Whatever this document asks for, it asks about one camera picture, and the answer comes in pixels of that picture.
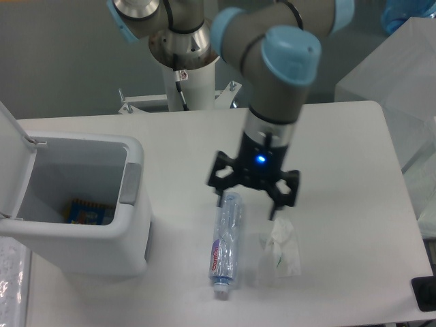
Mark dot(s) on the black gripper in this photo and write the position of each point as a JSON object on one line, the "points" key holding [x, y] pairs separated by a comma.
{"points": [[258, 167]]}

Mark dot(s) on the white push-lid trash can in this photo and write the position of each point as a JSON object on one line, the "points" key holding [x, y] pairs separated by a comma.
{"points": [[43, 171]]}

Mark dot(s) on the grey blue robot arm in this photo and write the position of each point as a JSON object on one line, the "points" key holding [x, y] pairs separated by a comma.
{"points": [[275, 49]]}

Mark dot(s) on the crumpled white tissue paper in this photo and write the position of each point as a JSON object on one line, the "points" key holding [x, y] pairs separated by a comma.
{"points": [[280, 256]]}

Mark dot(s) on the crushed clear plastic bottle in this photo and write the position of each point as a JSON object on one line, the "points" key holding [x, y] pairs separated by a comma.
{"points": [[225, 246]]}

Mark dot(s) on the colourful snack packet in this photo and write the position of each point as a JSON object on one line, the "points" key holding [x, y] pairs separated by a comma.
{"points": [[88, 213]]}

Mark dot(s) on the black device at edge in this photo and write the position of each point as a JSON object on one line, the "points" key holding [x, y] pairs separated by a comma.
{"points": [[424, 291]]}

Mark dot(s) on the clear plastic sheet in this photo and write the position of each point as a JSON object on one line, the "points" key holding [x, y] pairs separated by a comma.
{"points": [[15, 275]]}

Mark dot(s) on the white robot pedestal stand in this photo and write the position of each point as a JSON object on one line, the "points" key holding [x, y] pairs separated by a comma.
{"points": [[190, 88]]}

